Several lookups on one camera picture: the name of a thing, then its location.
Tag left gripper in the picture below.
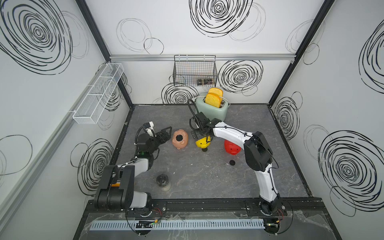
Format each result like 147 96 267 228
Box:
147 127 171 156

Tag yellow piggy bank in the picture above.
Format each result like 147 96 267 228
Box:
196 136 211 150

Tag pink piggy bank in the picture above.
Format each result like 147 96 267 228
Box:
172 130 189 150

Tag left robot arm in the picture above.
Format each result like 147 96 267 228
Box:
94 123 172 214

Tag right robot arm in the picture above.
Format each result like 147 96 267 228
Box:
189 113 281 216

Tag red piggy bank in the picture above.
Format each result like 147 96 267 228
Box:
224 140 242 155

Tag mint green toaster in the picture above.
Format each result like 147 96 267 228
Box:
193 96 231 122

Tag front toast slice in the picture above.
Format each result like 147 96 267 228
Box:
205 93 222 108

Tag toast slice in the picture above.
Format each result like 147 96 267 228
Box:
205 93 222 108
209 88 224 97

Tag back toast slice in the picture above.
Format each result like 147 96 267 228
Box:
209 88 224 97

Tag clear jar with white contents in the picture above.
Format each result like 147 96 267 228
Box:
156 174 171 192

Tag small jars in basket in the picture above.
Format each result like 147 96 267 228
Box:
197 78 215 86

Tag black wire wall basket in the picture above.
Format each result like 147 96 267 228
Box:
172 55 218 88

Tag white wire wall shelf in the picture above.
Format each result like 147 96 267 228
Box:
73 63 124 125

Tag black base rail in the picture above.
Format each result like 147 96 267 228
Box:
82 198 327 218

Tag white slotted cable duct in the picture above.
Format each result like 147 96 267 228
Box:
90 219 265 231

